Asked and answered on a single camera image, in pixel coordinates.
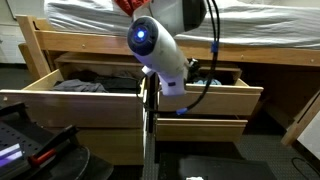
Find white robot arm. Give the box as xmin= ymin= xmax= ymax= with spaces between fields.
xmin=127 ymin=0 xmax=207 ymax=96

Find silver aluminium rail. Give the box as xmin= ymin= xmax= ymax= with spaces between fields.
xmin=0 ymin=144 xmax=24 ymax=167

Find orange handled clamp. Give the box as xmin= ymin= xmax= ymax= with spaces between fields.
xmin=28 ymin=125 xmax=79 ymax=167

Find dark grey folded clothes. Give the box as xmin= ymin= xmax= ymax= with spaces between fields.
xmin=52 ymin=70 xmax=141 ymax=94

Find blue cloth in drawer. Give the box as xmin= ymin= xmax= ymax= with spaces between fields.
xmin=193 ymin=78 xmax=222 ymax=85

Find black box on floor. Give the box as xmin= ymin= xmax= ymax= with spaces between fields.
xmin=158 ymin=153 xmax=277 ymax=180

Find grey striped mattress sheet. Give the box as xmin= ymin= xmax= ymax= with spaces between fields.
xmin=44 ymin=0 xmax=320 ymax=49

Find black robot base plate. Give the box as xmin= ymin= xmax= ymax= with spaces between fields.
xmin=0 ymin=103 xmax=114 ymax=180

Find wooden bed frame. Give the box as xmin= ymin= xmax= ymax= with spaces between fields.
xmin=17 ymin=15 xmax=320 ymax=145

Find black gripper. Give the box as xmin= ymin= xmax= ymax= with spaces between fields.
xmin=188 ymin=58 xmax=200 ymax=80

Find wooden drawer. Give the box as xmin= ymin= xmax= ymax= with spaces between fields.
xmin=0 ymin=63 xmax=143 ymax=128
xmin=77 ymin=129 xmax=144 ymax=165
xmin=155 ymin=115 xmax=248 ymax=142
xmin=158 ymin=64 xmax=264 ymax=116

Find red cloth on bed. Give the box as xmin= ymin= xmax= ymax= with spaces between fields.
xmin=113 ymin=0 xmax=150 ymax=16

